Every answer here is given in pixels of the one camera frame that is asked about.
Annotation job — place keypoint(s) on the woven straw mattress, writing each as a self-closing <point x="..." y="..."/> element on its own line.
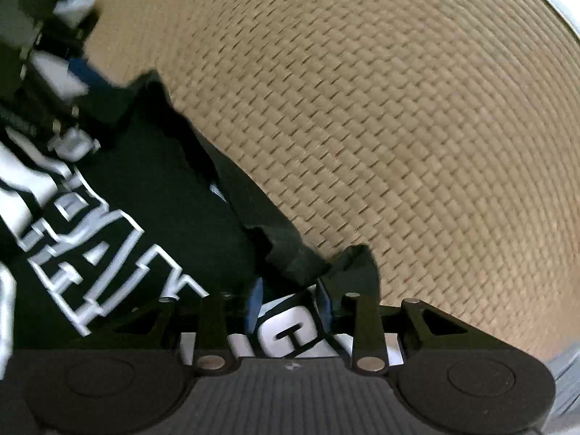
<point x="385" y="122"/>

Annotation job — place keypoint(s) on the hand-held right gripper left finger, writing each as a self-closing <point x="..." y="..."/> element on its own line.
<point x="256" y="303"/>

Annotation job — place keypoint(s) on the grey cloth with web print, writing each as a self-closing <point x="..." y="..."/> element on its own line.
<point x="564" y="385"/>

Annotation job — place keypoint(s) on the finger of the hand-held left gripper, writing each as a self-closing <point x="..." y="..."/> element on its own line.
<point x="88" y="75"/>

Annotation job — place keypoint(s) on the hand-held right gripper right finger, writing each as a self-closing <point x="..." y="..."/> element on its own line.
<point x="327" y="301"/>

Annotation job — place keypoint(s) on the black printed t-shirt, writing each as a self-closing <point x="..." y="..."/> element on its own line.
<point x="149" y="199"/>

